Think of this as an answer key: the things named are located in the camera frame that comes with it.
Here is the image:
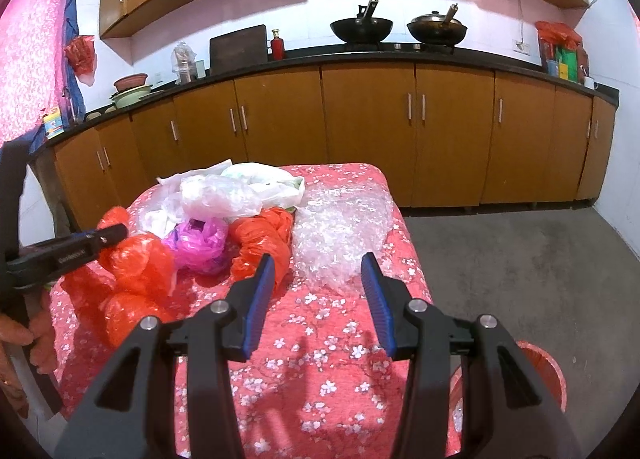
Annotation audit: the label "gas stove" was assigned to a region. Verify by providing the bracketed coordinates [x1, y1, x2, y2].
[345, 41, 457, 56]

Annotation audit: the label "green print white plastic bag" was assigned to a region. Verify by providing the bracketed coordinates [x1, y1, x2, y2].
[220, 161, 307, 212]

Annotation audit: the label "purple plastic bag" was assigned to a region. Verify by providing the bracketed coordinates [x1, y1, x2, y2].
[165, 218, 231, 275]

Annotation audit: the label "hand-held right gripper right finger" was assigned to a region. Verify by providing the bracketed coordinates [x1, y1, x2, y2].
[361, 253, 586, 459]

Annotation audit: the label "dark cutting board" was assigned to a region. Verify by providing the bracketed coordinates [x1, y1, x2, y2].
[209, 25, 268, 74]

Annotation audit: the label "red-brown basin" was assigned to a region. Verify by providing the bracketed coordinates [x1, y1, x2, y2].
[113, 73, 149, 92]

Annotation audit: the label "translucent white plastic bag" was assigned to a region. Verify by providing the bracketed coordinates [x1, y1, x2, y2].
[179, 174, 262, 220]

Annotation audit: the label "red plastic basket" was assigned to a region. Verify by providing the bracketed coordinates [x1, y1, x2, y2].
[447, 340, 568, 446]

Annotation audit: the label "clear bag with bottles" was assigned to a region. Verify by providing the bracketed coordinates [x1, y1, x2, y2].
[171, 41, 197, 84]

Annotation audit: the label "green packets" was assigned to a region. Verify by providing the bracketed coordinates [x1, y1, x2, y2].
[554, 45, 578, 83]

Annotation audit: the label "large red plastic bag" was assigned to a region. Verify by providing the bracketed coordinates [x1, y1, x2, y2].
[59, 206, 177, 349]

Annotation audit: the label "plain white plastic bag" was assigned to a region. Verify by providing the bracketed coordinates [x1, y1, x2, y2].
[137, 191, 186, 240]

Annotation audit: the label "clear plastic bag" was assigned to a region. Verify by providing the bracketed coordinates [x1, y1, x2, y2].
[292, 184, 394, 297]

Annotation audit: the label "white power cable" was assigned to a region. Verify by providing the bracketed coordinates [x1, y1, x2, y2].
[517, 0, 532, 42]

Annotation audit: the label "red bag on countertop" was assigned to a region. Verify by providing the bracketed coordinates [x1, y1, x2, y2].
[536, 21, 584, 54]

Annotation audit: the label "person's left hand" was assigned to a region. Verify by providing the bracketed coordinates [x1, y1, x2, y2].
[0, 290, 57, 375]

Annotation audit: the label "black wok with lid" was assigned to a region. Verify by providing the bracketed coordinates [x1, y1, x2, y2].
[406, 4, 468, 46]

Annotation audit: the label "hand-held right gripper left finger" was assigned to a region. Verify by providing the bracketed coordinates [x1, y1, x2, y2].
[54, 253, 277, 459]

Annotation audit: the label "wooden base cabinets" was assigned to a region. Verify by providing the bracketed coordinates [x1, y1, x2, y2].
[52, 63, 617, 236]

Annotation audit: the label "colourful small box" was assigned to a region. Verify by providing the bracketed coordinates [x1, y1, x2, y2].
[44, 109, 64, 140]

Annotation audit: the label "red floral tablecloth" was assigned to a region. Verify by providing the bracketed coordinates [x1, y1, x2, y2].
[47, 162, 463, 459]

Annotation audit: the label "open black wok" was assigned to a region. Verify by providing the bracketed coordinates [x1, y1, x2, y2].
[330, 0, 394, 44]

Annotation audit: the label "pink floral curtain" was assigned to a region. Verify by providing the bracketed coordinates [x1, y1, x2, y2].
[0, 0, 81, 146]

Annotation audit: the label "green basin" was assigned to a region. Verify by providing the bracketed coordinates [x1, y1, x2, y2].
[110, 84, 155, 110]

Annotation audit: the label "twisted red plastic bag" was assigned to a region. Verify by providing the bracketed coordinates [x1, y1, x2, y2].
[227, 207, 296, 283]

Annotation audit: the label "hanging red plastic bag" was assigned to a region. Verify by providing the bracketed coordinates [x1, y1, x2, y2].
[64, 35, 96, 88]

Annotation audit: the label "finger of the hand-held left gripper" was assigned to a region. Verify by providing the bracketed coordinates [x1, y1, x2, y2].
[7, 224, 129, 290]

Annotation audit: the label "black kitchen countertop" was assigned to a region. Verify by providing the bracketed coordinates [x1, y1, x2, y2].
[47, 45, 620, 140]

